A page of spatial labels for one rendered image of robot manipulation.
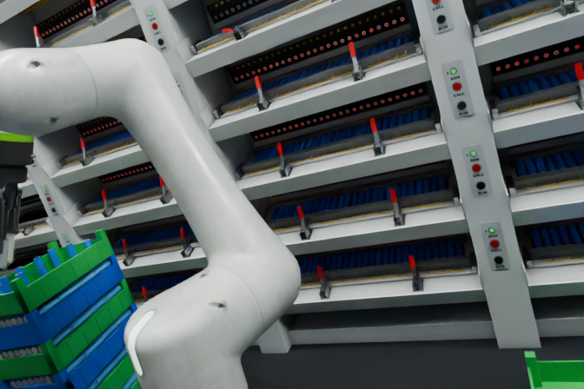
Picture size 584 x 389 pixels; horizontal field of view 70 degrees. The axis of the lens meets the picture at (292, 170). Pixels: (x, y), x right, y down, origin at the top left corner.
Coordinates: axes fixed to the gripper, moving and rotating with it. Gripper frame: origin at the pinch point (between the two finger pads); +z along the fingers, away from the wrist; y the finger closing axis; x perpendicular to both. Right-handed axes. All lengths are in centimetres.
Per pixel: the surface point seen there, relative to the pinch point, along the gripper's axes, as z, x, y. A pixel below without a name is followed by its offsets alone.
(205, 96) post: -43, 44, -13
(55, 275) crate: 5.7, 11.3, 0.0
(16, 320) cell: 15.1, 4.8, 4.0
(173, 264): 12, 39, -30
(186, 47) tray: -56, 37, -12
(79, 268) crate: 6.0, 15.4, -6.2
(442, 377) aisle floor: 20, 104, 27
